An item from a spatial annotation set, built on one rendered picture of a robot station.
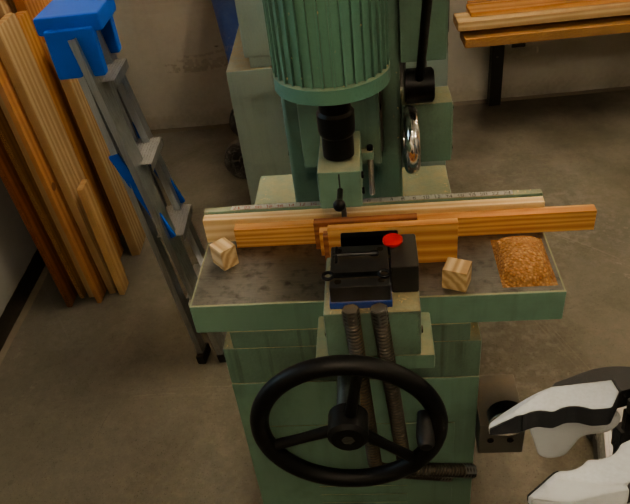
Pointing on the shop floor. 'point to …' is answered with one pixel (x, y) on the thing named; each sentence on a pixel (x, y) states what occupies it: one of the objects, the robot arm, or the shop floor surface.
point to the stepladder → (128, 142)
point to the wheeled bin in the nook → (226, 12)
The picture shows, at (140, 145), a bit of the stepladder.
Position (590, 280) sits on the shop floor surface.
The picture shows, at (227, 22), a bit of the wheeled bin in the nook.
